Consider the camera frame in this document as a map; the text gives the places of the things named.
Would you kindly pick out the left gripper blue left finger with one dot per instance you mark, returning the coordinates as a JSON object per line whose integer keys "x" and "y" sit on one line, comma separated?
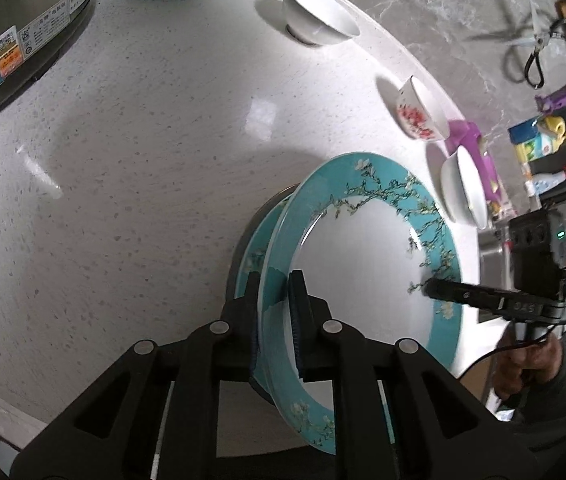
{"x": 239, "y": 345}

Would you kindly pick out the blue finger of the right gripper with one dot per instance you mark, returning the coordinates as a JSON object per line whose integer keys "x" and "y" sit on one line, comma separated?
{"x": 475, "y": 296}

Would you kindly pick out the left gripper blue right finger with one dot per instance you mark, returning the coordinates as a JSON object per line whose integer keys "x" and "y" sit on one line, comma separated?
{"x": 316, "y": 335}

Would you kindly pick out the small teal floral plate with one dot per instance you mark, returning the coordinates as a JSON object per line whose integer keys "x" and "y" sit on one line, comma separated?
{"x": 253, "y": 279}

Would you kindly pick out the large white bowl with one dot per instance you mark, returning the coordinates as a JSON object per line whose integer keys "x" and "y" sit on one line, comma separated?
{"x": 463, "y": 190}

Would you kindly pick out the large teal floral plate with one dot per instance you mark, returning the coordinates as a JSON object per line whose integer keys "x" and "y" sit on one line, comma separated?
{"x": 367, "y": 235}

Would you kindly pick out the grey rimmed white plate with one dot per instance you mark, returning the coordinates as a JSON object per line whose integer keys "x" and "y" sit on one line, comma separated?
{"x": 258, "y": 224}

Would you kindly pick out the floral patterned ceramic bowl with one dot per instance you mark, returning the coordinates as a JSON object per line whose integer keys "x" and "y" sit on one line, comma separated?
{"x": 419, "y": 114}

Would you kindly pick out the small white bowl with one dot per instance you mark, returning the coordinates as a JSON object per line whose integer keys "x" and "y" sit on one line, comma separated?
{"x": 319, "y": 22}

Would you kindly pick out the kitchen scissors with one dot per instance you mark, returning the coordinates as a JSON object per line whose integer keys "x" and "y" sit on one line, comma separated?
{"x": 535, "y": 34}

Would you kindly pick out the person's right hand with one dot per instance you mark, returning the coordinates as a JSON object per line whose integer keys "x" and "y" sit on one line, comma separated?
{"x": 542, "y": 360}

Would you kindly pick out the stainless steel sink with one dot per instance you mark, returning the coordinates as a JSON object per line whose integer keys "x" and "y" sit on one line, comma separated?
{"x": 495, "y": 258}

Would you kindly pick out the white spray bottle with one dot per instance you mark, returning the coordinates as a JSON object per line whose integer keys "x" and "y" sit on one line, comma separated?
{"x": 537, "y": 184}

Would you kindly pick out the yellow dish soap bottle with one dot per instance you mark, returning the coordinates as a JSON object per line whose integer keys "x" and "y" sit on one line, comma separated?
{"x": 552, "y": 136}

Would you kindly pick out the blue cup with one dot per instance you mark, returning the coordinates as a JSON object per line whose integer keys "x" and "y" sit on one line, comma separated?
{"x": 525, "y": 132}

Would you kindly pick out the purple peeler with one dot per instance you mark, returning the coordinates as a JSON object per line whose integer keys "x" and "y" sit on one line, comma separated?
{"x": 553, "y": 102}

